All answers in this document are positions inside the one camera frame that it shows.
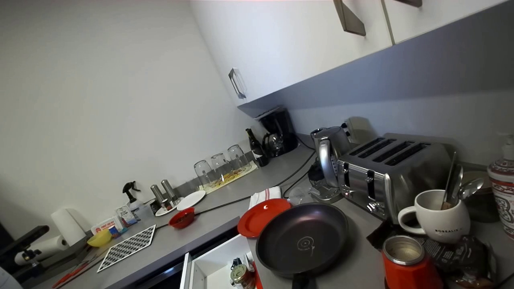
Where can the white drawer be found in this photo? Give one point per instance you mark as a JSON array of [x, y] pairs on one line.
[[214, 265]]

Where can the red cup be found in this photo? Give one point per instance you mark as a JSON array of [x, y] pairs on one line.
[[407, 273]]

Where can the dark glass bottle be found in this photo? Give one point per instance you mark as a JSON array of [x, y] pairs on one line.
[[253, 143]]

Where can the clear drinking glass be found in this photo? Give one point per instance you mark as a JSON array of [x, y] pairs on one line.
[[203, 170], [219, 162], [235, 154]]

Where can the black coffee machine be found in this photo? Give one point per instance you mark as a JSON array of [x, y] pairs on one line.
[[282, 125]]

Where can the white red-striped folded towel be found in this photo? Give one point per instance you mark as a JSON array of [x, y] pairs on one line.
[[266, 192]]

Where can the stainless steel kettle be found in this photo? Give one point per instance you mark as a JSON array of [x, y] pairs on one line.
[[327, 160]]

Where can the red plate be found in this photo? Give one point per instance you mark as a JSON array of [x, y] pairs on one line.
[[257, 217]]

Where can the white plate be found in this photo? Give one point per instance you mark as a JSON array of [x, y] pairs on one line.
[[192, 199]]

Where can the metal shaker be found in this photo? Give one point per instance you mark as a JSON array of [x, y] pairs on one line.
[[168, 189], [156, 196]]

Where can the dark frying pan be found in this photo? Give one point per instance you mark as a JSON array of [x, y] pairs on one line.
[[299, 241]]

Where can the small red bowl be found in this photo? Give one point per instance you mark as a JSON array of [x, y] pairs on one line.
[[182, 218]]

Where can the white upper cabinets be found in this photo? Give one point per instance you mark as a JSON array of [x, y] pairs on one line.
[[290, 37]]

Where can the silver four-slot toaster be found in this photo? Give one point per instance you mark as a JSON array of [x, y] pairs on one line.
[[386, 176]]

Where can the black-headed spray bottle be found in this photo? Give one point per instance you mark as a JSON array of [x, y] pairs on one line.
[[131, 188]]

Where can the blue white carton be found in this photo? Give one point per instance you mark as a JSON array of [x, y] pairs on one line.
[[126, 215]]

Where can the black built-in appliance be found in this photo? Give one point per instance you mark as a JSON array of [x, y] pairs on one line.
[[166, 273]]

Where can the black white striped trivet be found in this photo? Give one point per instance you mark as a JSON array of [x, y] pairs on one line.
[[129, 247]]

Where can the red white box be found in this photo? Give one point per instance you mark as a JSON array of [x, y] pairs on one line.
[[106, 225]]

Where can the yellow bowl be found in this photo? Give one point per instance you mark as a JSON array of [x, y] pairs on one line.
[[100, 239]]

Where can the metal spoon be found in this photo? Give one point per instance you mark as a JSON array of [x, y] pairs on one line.
[[450, 178], [473, 188]]

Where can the white mug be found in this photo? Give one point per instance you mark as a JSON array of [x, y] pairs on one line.
[[439, 221]]

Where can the white paper towel roll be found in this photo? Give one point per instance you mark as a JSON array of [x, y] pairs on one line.
[[68, 225]]

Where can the red utensil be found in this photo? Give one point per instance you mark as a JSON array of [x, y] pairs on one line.
[[73, 273]]

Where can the white cylinder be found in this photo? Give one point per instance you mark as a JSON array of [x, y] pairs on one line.
[[42, 249]]

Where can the clear soap dispenser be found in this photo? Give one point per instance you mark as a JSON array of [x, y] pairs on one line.
[[508, 146]]

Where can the patterned ceramic canister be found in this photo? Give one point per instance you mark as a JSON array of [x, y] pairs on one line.
[[503, 194]]

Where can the black curved object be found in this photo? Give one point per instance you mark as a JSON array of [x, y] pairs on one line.
[[21, 241]]

